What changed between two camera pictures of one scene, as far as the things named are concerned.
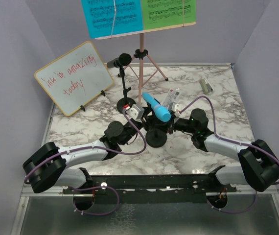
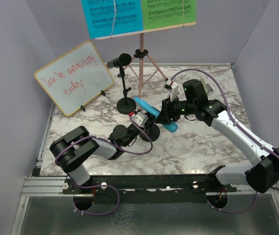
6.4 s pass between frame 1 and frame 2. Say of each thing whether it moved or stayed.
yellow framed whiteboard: stayed
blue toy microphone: moved
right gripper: moved
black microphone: stayed
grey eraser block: stayed
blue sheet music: stayed
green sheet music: stayed
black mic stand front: moved
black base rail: stayed
